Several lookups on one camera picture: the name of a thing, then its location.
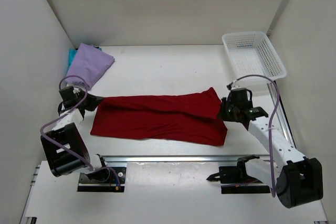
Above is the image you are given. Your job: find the red t shirt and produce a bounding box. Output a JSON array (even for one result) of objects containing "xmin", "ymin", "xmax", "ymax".
[{"xmin": 90, "ymin": 87, "xmax": 227, "ymax": 146}]

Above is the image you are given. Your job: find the lilac t shirt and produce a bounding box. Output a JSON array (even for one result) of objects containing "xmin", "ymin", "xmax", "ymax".
[{"xmin": 65, "ymin": 43, "xmax": 115, "ymax": 90}]

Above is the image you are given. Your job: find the teal t shirt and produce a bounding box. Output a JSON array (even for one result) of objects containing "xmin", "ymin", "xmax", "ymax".
[{"xmin": 67, "ymin": 44, "xmax": 102, "ymax": 71}]

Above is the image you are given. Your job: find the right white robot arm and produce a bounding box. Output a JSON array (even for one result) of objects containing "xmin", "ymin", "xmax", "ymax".
[{"xmin": 218, "ymin": 88, "xmax": 323, "ymax": 208}]

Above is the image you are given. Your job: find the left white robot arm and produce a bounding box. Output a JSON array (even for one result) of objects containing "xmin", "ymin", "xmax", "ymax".
[{"xmin": 40, "ymin": 86, "xmax": 110, "ymax": 182}]

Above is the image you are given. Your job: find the white plastic basket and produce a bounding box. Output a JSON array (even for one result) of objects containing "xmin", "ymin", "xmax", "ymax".
[{"xmin": 222, "ymin": 31, "xmax": 287, "ymax": 87}]

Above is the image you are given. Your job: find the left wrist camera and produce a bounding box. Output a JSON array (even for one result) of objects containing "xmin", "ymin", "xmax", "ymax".
[{"xmin": 65, "ymin": 84, "xmax": 85, "ymax": 93}]

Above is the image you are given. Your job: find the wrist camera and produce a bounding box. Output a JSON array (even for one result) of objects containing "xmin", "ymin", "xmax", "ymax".
[
  {"xmin": 65, "ymin": 84, "xmax": 85, "ymax": 93},
  {"xmin": 226, "ymin": 81, "xmax": 240, "ymax": 91}
]

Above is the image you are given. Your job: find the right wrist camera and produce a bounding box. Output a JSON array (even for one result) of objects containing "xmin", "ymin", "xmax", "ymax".
[{"xmin": 226, "ymin": 81, "xmax": 240, "ymax": 91}]

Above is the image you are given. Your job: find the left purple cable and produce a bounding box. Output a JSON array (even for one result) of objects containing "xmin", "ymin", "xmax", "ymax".
[{"xmin": 39, "ymin": 75, "xmax": 122, "ymax": 190}]

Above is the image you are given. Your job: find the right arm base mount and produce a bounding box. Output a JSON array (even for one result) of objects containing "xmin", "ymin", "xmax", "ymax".
[{"xmin": 206, "ymin": 155, "xmax": 270, "ymax": 194}]

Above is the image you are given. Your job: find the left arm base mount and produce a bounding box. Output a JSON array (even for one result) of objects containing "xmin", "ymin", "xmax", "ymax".
[{"xmin": 76, "ymin": 157, "xmax": 127, "ymax": 193}]

